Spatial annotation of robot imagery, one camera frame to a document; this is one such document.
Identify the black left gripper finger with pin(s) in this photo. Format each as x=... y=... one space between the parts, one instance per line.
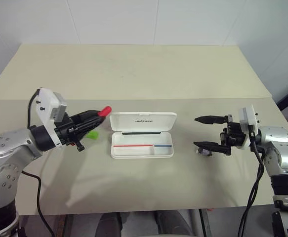
x=90 y=114
x=93 y=124

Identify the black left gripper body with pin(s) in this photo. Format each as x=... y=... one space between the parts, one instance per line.
x=68 y=132

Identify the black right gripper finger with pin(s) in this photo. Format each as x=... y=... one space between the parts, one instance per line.
x=214 y=146
x=209 y=119

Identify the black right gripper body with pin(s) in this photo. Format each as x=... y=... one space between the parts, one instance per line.
x=234 y=134

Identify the red marker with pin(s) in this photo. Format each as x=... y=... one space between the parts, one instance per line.
x=106 y=111

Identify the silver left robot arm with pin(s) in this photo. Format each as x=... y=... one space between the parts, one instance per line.
x=8 y=144

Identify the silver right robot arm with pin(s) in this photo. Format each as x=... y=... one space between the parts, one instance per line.
x=274 y=137

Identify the green marker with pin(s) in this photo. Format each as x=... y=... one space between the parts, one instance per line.
x=93 y=135

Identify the purple marker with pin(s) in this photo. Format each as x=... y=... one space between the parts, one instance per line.
x=204 y=152

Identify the white pencil case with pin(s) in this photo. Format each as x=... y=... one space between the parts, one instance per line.
x=134 y=152

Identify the metal table leg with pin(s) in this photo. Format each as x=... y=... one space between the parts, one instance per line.
x=66 y=226
x=205 y=223

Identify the dark rounded shape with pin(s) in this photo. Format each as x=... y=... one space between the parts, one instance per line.
x=169 y=223
x=109 y=224

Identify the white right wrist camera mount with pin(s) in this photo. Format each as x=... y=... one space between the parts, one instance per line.
x=248 y=114

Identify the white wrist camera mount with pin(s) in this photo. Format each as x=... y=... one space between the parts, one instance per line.
x=46 y=103
x=248 y=114

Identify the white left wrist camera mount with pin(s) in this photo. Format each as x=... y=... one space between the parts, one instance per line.
x=46 y=103

